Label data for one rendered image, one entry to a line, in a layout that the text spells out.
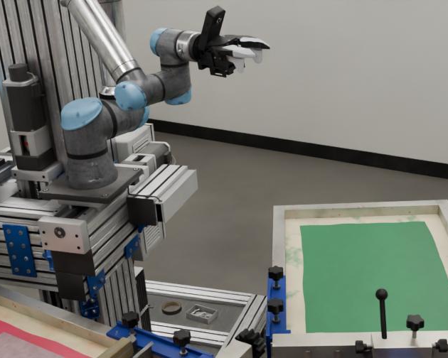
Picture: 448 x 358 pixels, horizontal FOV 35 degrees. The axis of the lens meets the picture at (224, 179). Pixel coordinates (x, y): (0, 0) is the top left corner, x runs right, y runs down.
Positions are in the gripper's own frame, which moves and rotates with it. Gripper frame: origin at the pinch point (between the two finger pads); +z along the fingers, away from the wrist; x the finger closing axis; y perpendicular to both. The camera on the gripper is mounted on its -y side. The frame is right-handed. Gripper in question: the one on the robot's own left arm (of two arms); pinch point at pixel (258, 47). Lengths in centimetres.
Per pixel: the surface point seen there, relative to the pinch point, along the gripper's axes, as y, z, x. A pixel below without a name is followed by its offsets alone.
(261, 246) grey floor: 188, -147, -132
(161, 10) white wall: 97, -345, -256
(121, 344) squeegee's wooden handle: 55, -9, 51
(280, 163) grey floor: 203, -223, -240
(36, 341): 65, -41, 57
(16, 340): 65, -45, 60
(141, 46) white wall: 128, -371, -247
